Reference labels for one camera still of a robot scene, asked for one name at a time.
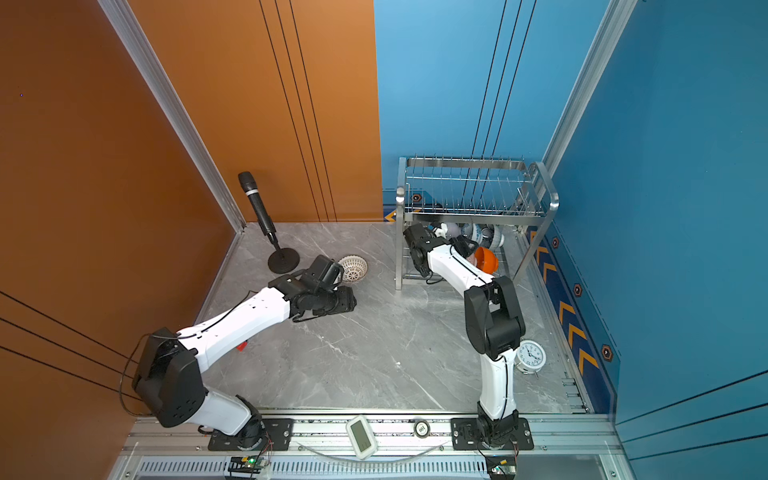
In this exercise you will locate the white red patterned bowl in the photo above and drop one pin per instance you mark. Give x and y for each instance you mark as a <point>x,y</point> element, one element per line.
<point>354,268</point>

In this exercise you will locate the white analog alarm clock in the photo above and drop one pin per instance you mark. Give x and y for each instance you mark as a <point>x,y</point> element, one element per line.
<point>530,357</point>

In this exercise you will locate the right circuit board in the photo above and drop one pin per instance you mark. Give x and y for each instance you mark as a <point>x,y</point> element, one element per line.
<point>501,468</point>

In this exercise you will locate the dark flower-shaped bowl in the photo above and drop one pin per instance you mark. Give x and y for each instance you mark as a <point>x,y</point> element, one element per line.
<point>498,238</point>

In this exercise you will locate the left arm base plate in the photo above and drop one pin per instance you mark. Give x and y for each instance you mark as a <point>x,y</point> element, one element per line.
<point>276,433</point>

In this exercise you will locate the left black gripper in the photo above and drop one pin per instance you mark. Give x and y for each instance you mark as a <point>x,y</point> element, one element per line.
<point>348,302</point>

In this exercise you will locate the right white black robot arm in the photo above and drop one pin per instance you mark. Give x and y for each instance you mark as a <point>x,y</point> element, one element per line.
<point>494,325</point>

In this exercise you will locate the circuit board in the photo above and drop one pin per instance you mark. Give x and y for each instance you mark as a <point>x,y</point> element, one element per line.
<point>501,468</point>
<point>247,467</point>

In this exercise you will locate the small round gauge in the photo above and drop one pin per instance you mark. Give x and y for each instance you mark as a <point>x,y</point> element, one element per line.
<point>421,429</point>

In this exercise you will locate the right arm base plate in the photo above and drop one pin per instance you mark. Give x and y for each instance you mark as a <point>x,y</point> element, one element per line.
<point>465,433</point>

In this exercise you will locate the black microphone on stand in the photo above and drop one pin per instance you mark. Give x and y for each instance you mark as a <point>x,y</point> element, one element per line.
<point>283,259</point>

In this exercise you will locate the orange bowl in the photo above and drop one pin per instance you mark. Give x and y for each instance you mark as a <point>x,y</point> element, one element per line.
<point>485,260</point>

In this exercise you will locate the steel two-tier dish rack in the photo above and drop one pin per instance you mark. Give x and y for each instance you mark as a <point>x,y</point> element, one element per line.
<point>472,190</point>

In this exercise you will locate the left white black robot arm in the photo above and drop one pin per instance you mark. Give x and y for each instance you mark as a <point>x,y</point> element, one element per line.
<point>169,375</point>

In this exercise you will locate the left circuit board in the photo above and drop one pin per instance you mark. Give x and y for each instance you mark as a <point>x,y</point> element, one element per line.
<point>247,467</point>

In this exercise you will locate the white digital timer display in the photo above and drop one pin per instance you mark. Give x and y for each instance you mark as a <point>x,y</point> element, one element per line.
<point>361,436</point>

